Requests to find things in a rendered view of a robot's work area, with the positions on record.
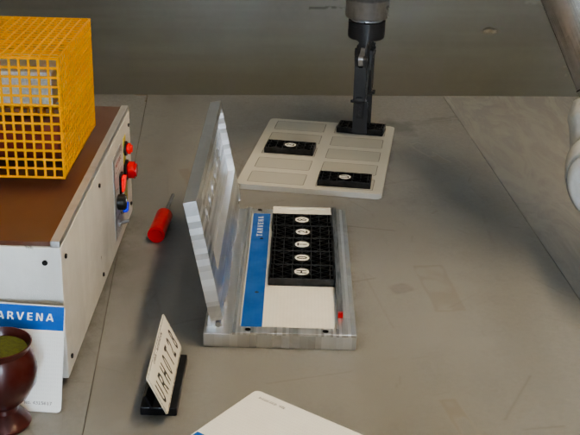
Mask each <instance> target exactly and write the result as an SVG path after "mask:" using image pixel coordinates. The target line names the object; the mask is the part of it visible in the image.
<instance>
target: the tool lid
mask: <svg viewBox="0 0 580 435"><path fill-rule="evenodd" d="M240 199H241V194H240V190H239V185H238V181H237V177H236V169H235V165H234V161H233V157H232V153H231V148H230V141H229V137H228V132H227V128H226V124H225V120H224V112H223V108H222V104H221V101H215V102H210V106H209V109H208V112H207V116H206V119H205V125H204V128H203V131H202V135H201V138H200V141H199V147H198V150H197V153H196V157H195V160H194V163H193V167H192V172H191V176H190V179H189V182H188V186H187V189H186V195H185V197H184V201H183V206H184V211H185V214H186V221H187V225H188V229H189V232H190V237H191V240H192V247H193V251H194V254H195V258H196V263H197V266H198V270H199V277H200V280H201V284H202V288H203V292H204V296H205V303H206V306H207V311H208V314H209V318H210V321H215V320H221V319H223V318H224V309H223V303H224V302H225V301H226V297H227V295H228V292H229V286H230V265H231V259H232V252H231V246H234V242H235V241H236V232H237V226H238V222H237V218H238V212H239V205H238V201H240Z"/></svg>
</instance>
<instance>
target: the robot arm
mask: <svg viewBox="0 0 580 435"><path fill-rule="evenodd" d="M540 1H541V2H542V5H543V7H544V10H545V13H546V16H547V18H548V21H549V23H550V25H551V27H552V31H553V33H554V36H555V38H556V41H557V43H558V46H559V49H560V51H561V54H562V56H563V58H564V62H565V64H566V66H567V69H568V71H569V74H570V76H571V80H572V82H573V85H574V86H575V89H576V91H577V95H578V97H579V98H578V99H576V100H574V101H573V103H572V106H571V109H570V112H569V115H568V119H567V120H568V124H569V132H570V151H569V153H568V154H567V158H566V163H565V171H564V174H565V185H566V189H567V192H568V194H569V197H570V199H571V202H572V204H573V205H574V206H575V207H576V208H577V210H578V211H579V212H580V0H540ZM389 6H390V0H346V7H345V15H346V16H347V17H348V18H349V27H348V36H349V37H350V38H351V39H352V40H357V41H358V45H357V46H356V48H355V58H354V60H355V74H354V91H353V99H351V100H350V102H351V103H353V122H352V133H356V134H366V133H367V123H371V108H372V94H375V90H372V88H373V87H374V85H373V82H374V65H375V52H376V44H375V42H374V41H380V40H382V39H383V38H384V36H385V22H386V21H385V20H386V19H388V17H389V14H388V12H389Z"/></svg>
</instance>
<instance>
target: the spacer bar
mask: <svg viewBox="0 0 580 435"><path fill-rule="evenodd" d="M273 213H286V214H319V215H331V208H322V207H290V206H274V207H273Z"/></svg>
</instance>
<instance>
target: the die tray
mask: <svg viewBox="0 0 580 435"><path fill-rule="evenodd" d="M338 124H339V123H330V122H318V121H305V120H293V119H280V118H272V119H270V120H269V122H268V125H267V127H266V129H265V130H264V131H263V133H262V136H261V138H260V139H259V141H258V143H257V144H256V146H255V148H254V150H253V152H252V154H251V156H250V157H249V159H248V161H247V163H246V165H245V167H244V168H243V170H242V172H241V174H240V176H239V177H238V179H237V181H238V185H239V188H240V189H249V190H261V191H272V192H293V193H304V194H316V195H327V196H338V197H349V198H360V199H381V197H382V193H383V187H384V183H385V179H386V174H387V170H388V161H389V156H390V152H391V147H392V143H393V138H394V127H391V126H386V129H385V132H384V134H383V136H368V135H358V134H350V133H340V132H337V125H338ZM268 139H273V140H284V141H296V142H316V149H315V152H314V154H313V156H308V155H296V154H275V153H264V147H265V145H266V143H267V141H268ZM320 170H322V171H334V172H346V173H370V174H372V181H371V187H370V189H361V188H348V187H336V186H317V181H318V175H319V172H320Z"/></svg>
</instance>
